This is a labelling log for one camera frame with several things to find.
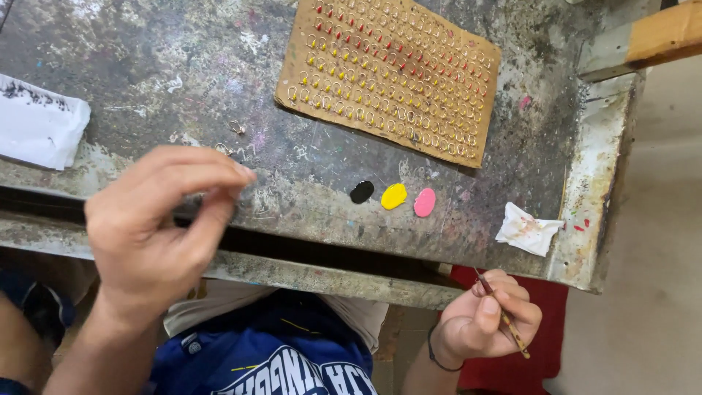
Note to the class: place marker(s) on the person's right hand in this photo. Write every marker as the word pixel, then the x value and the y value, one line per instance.
pixel 471 332

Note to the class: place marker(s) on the person's left hand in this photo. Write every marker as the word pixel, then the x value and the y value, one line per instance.
pixel 137 241

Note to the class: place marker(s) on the thin spotted paintbrush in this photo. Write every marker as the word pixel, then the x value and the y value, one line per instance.
pixel 507 321

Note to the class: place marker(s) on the black wrist band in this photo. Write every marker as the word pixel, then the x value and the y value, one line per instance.
pixel 434 356

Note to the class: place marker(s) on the red cloth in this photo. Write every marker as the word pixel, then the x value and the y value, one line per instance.
pixel 548 329

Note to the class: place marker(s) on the crumpled white tissue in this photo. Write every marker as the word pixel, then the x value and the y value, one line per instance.
pixel 526 229

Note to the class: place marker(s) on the loose bare metal hook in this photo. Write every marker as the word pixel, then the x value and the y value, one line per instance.
pixel 224 148
pixel 237 127

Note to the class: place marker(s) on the pink paint blob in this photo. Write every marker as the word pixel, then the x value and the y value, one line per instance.
pixel 424 202

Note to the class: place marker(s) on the person's left leg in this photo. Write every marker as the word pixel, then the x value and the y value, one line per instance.
pixel 22 329

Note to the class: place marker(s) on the white stained paper sheet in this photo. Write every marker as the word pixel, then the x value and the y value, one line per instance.
pixel 38 123

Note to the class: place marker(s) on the yellow paint blob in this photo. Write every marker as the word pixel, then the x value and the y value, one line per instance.
pixel 394 196

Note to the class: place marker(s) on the blue printed shirt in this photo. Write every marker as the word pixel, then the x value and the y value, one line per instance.
pixel 263 356

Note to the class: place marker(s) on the black paint blob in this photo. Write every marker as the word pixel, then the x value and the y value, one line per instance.
pixel 362 192

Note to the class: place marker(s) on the brown cardboard sheet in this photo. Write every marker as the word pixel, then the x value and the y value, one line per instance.
pixel 296 82

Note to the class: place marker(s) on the wooden beam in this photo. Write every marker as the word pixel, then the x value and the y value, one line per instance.
pixel 658 35

